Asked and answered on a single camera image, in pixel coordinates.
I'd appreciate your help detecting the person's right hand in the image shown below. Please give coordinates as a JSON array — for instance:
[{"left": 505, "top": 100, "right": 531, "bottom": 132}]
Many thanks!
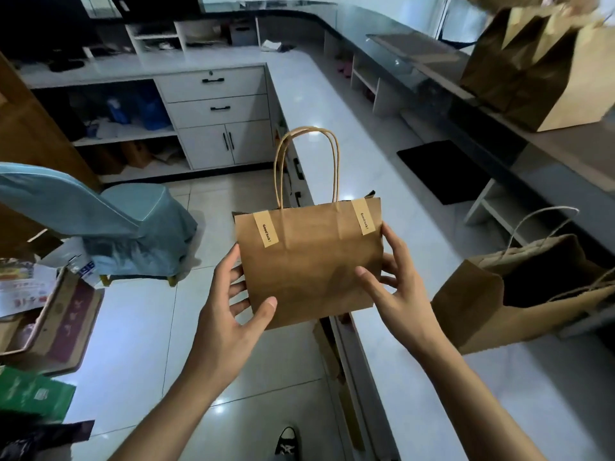
[{"left": 354, "top": 222, "right": 445, "bottom": 359}]

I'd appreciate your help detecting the person's left hand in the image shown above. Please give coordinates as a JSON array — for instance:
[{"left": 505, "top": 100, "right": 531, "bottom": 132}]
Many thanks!
[{"left": 185, "top": 243, "right": 280, "bottom": 394}]

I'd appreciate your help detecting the brown paper bag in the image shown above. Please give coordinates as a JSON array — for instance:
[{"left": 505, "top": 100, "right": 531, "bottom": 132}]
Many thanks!
[
  {"left": 430, "top": 206, "right": 615, "bottom": 356},
  {"left": 506, "top": 9, "right": 615, "bottom": 133},
  {"left": 233, "top": 126, "right": 386, "bottom": 330},
  {"left": 459, "top": 4, "right": 554, "bottom": 111}
]

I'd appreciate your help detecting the single tan tape strip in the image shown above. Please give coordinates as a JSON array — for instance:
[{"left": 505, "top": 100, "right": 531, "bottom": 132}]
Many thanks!
[
  {"left": 350, "top": 197, "right": 378, "bottom": 236},
  {"left": 252, "top": 210, "right": 281, "bottom": 248}
]

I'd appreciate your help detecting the person's right forearm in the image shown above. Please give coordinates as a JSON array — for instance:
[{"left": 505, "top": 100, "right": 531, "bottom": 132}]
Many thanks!
[{"left": 413, "top": 336, "right": 547, "bottom": 461}]

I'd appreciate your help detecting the person's right shoe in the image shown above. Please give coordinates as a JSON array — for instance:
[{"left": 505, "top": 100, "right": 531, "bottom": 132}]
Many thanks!
[{"left": 275, "top": 425, "right": 304, "bottom": 461}]

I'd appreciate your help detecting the white support panel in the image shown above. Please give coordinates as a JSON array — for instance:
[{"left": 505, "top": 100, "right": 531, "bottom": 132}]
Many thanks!
[{"left": 464, "top": 177, "right": 539, "bottom": 246}]

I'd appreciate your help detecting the black floor mat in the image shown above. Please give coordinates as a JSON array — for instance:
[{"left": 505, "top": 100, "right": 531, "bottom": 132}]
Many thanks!
[{"left": 397, "top": 139, "right": 491, "bottom": 206}]

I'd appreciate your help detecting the open cardboard box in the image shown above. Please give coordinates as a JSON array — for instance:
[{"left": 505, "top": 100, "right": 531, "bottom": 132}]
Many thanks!
[{"left": 0, "top": 268, "right": 105, "bottom": 375}]

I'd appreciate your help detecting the teal fabric covered chair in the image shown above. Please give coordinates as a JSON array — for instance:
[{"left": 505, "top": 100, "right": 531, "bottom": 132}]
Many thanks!
[{"left": 0, "top": 162, "right": 198, "bottom": 284}]

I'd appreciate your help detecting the green packet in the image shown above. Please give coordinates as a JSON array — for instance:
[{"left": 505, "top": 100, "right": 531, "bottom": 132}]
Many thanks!
[{"left": 0, "top": 364, "right": 78, "bottom": 423}]

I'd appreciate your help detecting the dark cloth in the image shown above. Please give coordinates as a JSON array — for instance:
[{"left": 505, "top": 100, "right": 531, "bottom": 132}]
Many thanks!
[{"left": 0, "top": 417, "right": 95, "bottom": 461}]

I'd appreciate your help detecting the grey drawer cabinet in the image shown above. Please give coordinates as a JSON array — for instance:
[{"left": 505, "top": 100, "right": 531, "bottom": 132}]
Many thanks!
[{"left": 154, "top": 65, "right": 280, "bottom": 172}]

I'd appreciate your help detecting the white storage shelf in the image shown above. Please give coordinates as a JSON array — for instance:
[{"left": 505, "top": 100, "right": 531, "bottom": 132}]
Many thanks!
[{"left": 29, "top": 76, "right": 193, "bottom": 183}]

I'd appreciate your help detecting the brown wooden panel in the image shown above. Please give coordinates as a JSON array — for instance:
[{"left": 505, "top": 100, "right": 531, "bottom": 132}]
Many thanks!
[{"left": 0, "top": 53, "right": 97, "bottom": 255}]

